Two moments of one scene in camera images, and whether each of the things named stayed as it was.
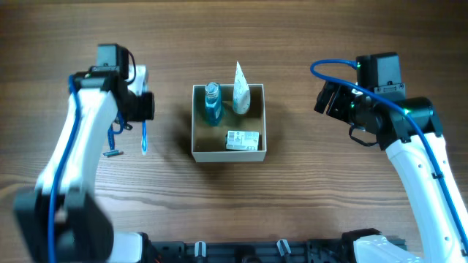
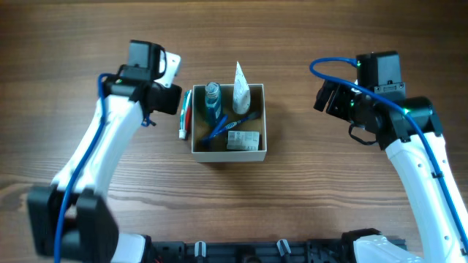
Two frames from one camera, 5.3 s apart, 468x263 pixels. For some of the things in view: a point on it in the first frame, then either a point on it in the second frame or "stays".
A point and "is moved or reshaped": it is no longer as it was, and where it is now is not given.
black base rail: (249, 251) stays
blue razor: (112, 152) is moved or reshaped
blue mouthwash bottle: (213, 106) stays
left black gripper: (145, 106) -> (168, 98)
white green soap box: (245, 140) stays
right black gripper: (332, 103) stays
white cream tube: (241, 96) stays
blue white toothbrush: (144, 138) -> (255, 115)
